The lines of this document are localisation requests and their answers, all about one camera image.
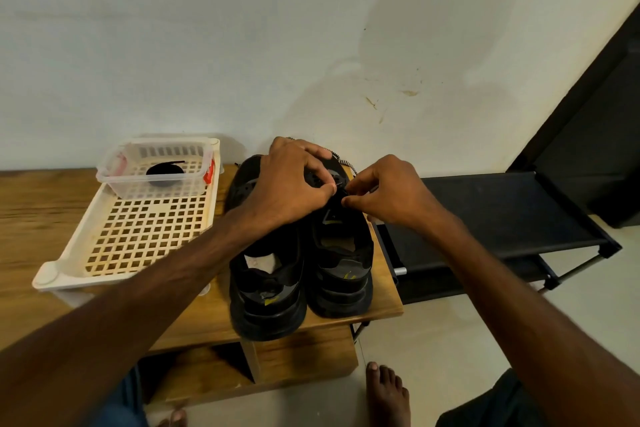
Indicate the person's right hand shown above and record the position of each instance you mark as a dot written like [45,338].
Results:
[395,193]

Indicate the person's left hand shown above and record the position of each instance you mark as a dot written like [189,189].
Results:
[285,187]

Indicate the black shoe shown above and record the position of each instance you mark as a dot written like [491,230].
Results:
[268,302]
[340,277]

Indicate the black shoelaces bundle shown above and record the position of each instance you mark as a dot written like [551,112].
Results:
[165,168]

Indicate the person's right forearm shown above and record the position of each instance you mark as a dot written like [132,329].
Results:
[545,327]

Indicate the person's left forearm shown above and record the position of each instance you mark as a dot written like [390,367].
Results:
[100,332]

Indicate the person's blue shorts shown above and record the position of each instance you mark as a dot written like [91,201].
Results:
[495,404]

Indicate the red label sticker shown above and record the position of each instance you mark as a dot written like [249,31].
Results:
[209,173]

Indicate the black shoe rack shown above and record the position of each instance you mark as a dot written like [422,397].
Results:
[490,221]

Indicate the large white plastic tray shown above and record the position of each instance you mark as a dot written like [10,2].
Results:
[135,237]

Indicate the small white plastic basket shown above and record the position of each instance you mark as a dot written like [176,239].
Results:
[122,187]

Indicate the dark door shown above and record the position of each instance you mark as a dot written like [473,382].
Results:
[595,131]

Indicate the low wooden table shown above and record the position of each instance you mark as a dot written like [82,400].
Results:
[30,231]

